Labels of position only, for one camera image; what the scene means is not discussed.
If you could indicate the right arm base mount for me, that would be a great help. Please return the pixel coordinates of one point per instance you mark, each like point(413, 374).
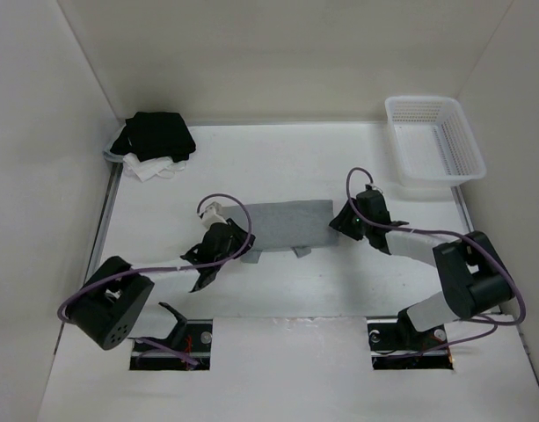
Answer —
point(395, 344)

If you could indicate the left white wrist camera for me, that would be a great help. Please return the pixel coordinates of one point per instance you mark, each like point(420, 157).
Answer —
point(212, 214)

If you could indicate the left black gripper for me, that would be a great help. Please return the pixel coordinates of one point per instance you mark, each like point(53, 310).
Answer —
point(241, 238)

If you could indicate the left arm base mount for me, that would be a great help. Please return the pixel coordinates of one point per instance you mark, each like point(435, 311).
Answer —
point(187, 346)

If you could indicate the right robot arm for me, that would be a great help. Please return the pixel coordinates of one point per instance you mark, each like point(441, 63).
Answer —
point(470, 271)

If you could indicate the folded white tank top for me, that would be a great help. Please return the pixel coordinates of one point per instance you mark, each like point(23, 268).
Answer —
point(163, 167)

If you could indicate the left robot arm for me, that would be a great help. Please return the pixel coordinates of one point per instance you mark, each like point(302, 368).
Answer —
point(108, 305)

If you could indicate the white plastic basket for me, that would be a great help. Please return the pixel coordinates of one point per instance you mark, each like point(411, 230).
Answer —
point(432, 142)

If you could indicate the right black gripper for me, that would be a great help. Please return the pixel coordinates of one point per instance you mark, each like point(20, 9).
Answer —
point(341, 222)

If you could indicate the grey tank top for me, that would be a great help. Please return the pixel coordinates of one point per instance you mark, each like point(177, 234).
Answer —
point(299, 226)

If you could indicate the folded black tank top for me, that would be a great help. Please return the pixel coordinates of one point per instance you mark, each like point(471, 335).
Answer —
point(154, 135)

